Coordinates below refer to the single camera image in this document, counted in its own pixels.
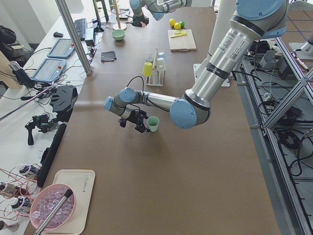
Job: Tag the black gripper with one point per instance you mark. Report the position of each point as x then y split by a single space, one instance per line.
134 116
138 20

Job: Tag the green plastic cup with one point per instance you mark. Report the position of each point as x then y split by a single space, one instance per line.
153 123

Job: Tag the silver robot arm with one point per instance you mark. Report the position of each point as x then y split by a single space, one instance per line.
252 20
157 10

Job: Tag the grey plastic cup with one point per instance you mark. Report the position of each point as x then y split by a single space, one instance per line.
149 59

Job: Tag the light blue plastic cup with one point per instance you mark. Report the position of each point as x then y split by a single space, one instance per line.
161 55

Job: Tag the yellow plastic cup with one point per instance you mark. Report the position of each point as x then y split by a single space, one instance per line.
147 69

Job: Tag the white plastic cup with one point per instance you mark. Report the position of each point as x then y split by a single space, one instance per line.
160 64

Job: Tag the wooden mug tree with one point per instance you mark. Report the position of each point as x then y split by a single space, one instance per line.
119 25

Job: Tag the green ceramic bowl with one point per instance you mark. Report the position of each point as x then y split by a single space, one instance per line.
118 34

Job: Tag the yellow lemon upper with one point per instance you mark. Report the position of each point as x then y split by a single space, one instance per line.
172 22

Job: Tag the yellow lemon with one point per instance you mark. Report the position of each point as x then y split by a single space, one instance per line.
172 22
177 26

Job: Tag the yellow lemon lower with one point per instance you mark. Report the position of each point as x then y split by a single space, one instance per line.
177 26

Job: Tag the yellow plastic knife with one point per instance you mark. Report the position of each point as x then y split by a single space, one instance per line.
178 35

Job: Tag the grey folded cloth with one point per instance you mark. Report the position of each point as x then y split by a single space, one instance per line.
108 56

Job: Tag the bamboo cutting board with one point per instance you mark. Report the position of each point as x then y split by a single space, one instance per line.
184 43

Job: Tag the black keyboard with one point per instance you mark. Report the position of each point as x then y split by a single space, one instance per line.
80 26

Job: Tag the blue teach pendant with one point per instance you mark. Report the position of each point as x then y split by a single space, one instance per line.
62 49
49 70

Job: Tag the cream plastic tray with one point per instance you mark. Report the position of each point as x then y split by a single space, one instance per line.
81 183

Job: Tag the pink bowl with ice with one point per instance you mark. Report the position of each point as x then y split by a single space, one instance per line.
46 201

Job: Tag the white wire cup rack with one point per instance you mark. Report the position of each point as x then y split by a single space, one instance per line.
157 79

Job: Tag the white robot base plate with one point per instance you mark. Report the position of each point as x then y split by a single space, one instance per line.
200 71

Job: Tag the aluminium frame post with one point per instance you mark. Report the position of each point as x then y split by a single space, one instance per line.
66 15

